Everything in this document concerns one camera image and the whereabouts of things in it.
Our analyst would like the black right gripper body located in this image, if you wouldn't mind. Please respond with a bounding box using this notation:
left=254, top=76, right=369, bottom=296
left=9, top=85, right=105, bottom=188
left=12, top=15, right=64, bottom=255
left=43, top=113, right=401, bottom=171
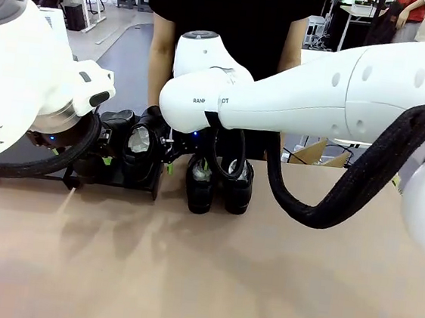
left=157, top=121, right=217, bottom=168

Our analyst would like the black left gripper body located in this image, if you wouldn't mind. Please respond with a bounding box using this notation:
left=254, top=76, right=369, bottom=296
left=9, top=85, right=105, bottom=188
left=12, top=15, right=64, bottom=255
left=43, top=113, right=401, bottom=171
left=24, top=127, right=73, bottom=153

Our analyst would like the person's left forearm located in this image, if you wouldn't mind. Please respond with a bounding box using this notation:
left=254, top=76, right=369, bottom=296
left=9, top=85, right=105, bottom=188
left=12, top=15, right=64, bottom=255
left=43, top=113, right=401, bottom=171
left=278, top=40, right=305, bottom=75

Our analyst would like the person's right forearm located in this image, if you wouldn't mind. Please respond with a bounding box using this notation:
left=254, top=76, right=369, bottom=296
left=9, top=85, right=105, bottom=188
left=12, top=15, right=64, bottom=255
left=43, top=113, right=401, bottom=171
left=143, top=42, right=179, bottom=116

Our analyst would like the black metal shoe stand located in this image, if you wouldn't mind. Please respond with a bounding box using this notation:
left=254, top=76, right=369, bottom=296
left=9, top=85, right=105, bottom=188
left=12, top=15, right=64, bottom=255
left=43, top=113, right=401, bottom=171
left=61, top=139, right=168, bottom=202
left=0, top=140, right=76, bottom=190

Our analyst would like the brown cardboard box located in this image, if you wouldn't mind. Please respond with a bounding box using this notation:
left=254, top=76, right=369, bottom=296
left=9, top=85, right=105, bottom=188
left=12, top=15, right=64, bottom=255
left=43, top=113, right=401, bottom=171
left=287, top=134, right=354, bottom=171

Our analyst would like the black computer tower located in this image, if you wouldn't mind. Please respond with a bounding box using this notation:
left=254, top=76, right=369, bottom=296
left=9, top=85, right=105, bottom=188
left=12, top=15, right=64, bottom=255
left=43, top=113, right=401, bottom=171
left=61, top=2, right=88, bottom=32

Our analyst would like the person's black t-shirt torso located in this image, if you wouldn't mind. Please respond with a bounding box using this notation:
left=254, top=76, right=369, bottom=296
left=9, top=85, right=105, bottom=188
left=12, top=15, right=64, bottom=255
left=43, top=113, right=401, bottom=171
left=129, top=0, right=325, bottom=166

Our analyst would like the white computer case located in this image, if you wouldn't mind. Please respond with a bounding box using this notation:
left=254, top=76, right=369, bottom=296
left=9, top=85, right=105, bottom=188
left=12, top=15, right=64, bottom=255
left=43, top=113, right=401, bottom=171
left=303, top=15, right=327, bottom=50

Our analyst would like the white cluttered workbench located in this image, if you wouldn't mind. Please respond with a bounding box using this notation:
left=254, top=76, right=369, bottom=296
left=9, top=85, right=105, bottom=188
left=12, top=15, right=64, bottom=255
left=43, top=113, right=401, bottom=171
left=318, top=0, right=399, bottom=57

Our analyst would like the black hanging garment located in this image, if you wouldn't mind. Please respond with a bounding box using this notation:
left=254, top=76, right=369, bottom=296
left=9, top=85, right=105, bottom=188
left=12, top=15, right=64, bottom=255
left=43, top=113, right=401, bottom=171
left=363, top=0, right=403, bottom=48

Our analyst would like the person in red shirt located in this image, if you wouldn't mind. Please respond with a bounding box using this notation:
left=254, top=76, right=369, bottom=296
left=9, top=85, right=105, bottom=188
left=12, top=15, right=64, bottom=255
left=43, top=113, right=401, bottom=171
left=391, top=0, right=425, bottom=48

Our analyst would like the black sleeved left arm cable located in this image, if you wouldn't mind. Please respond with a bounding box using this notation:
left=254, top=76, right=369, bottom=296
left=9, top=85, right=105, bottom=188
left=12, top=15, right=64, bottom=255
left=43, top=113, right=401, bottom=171
left=0, top=104, right=104, bottom=189

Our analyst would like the black sleeved arm cable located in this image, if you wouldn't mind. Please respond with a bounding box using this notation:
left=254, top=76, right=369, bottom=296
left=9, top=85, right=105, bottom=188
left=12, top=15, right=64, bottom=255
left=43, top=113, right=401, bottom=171
left=193, top=73, right=425, bottom=241
left=0, top=104, right=104, bottom=189

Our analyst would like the white floor cable cover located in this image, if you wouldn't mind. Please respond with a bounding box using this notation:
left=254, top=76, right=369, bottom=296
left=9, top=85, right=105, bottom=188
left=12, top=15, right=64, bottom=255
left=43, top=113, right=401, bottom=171
left=95, top=17, right=154, bottom=51

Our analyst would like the black sleeved right arm cable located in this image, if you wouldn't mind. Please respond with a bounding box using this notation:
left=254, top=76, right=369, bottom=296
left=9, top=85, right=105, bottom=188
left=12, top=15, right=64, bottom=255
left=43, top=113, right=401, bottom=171
left=193, top=73, right=425, bottom=241

